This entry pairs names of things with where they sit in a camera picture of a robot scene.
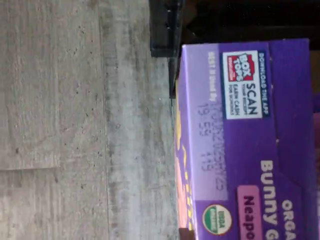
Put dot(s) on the purple box pink patch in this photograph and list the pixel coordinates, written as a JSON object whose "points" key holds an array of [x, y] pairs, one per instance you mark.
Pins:
{"points": [[237, 150]]}

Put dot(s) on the purple Annie's snack box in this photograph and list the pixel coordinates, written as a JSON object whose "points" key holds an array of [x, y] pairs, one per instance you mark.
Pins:
{"points": [[317, 107]]}

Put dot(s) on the black metal shelving unit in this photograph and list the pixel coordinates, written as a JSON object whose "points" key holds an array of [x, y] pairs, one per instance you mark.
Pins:
{"points": [[165, 30]]}

